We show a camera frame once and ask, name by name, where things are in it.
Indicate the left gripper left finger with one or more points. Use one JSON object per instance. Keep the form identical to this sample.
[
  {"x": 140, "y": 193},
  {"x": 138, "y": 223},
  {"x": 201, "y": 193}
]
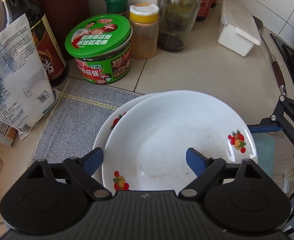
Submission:
[{"x": 50, "y": 198}]

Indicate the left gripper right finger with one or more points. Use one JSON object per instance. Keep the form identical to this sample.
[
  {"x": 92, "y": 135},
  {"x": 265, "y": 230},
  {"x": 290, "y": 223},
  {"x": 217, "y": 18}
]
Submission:
[{"x": 240, "y": 198}]

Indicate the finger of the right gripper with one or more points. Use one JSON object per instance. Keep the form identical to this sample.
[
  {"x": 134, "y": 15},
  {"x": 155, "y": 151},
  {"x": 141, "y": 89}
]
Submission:
[{"x": 282, "y": 119}]

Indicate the white plate fruit print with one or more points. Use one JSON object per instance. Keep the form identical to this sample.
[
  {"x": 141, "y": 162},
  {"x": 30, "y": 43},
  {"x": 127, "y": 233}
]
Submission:
[{"x": 106, "y": 129}]

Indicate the grey checked cloth mat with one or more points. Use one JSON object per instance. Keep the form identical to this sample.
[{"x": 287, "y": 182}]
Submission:
[{"x": 74, "y": 123}]

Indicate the white plastic lidded box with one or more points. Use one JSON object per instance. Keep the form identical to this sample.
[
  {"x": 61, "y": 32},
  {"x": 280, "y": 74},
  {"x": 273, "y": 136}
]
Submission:
[{"x": 238, "y": 31}]

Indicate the white powder bag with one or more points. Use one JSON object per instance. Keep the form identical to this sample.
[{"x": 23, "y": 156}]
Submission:
[{"x": 27, "y": 93}]

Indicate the red label sauce bottle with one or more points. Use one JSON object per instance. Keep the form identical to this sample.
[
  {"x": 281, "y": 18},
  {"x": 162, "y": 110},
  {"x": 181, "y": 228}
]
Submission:
[{"x": 204, "y": 10}]

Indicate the clear glass bottle red cap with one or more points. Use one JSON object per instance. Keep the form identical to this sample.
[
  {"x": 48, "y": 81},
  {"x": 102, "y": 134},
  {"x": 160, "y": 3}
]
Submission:
[{"x": 176, "y": 20}]

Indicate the green lid sauce tub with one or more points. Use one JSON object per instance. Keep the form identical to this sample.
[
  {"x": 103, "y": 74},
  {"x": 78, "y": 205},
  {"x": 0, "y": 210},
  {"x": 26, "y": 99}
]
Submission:
[{"x": 101, "y": 47}]

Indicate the yellow cap spice jar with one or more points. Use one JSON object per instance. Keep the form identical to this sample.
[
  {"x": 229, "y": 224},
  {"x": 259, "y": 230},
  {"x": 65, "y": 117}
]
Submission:
[{"x": 144, "y": 23}]

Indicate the dark red knife block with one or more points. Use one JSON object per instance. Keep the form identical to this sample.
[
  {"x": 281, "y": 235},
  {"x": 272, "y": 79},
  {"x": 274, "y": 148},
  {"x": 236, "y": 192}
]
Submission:
[{"x": 63, "y": 16}]

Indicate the green cap spice jar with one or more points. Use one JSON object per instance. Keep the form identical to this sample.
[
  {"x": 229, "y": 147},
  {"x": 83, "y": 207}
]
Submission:
[{"x": 120, "y": 7}]

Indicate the dark soy sauce bottle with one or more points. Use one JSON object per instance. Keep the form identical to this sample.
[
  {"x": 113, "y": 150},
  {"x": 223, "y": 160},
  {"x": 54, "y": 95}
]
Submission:
[{"x": 46, "y": 44}]

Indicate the metal spatula wooden handle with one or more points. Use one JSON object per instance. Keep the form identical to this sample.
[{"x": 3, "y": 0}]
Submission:
[{"x": 275, "y": 66}]

